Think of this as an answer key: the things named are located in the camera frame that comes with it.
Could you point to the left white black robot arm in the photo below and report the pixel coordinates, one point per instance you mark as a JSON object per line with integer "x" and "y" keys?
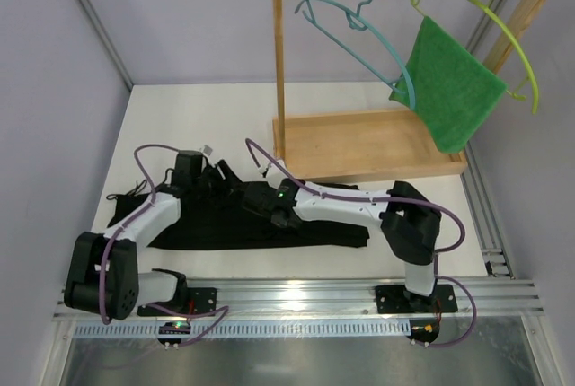
{"x": 103, "y": 276}

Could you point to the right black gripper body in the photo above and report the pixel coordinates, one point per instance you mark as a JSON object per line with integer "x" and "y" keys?
{"x": 251, "y": 195}

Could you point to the wooden clothes rack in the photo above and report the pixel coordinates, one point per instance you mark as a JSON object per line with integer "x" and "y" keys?
{"x": 373, "y": 144}

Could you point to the black trousers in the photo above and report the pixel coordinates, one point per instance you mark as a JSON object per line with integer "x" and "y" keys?
{"x": 220, "y": 223}

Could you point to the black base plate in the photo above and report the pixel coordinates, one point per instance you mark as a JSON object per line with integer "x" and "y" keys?
{"x": 395, "y": 299}
{"x": 197, "y": 300}

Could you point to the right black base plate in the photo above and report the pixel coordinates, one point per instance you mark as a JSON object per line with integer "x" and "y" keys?
{"x": 395, "y": 299}

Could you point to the green microfibre cloth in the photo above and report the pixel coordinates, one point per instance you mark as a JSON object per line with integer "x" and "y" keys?
{"x": 452, "y": 120}

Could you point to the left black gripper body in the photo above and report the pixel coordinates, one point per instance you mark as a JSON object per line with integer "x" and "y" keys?
{"x": 220, "y": 178}

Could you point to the lime green plastic hanger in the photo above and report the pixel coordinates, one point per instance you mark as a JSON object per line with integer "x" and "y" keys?
{"x": 494, "y": 13}

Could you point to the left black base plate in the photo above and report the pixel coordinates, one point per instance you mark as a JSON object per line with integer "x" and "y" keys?
{"x": 197, "y": 300}

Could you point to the grey slotted cable duct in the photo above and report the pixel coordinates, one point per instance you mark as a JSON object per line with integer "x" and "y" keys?
{"x": 330, "y": 328}

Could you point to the aluminium mounting rail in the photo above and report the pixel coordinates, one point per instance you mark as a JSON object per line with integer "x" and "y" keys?
{"x": 341, "y": 297}

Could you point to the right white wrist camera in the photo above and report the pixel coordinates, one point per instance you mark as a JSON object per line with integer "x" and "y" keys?
{"x": 273, "y": 171}

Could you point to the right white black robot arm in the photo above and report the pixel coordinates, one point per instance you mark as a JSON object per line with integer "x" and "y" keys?
{"x": 410, "y": 226}

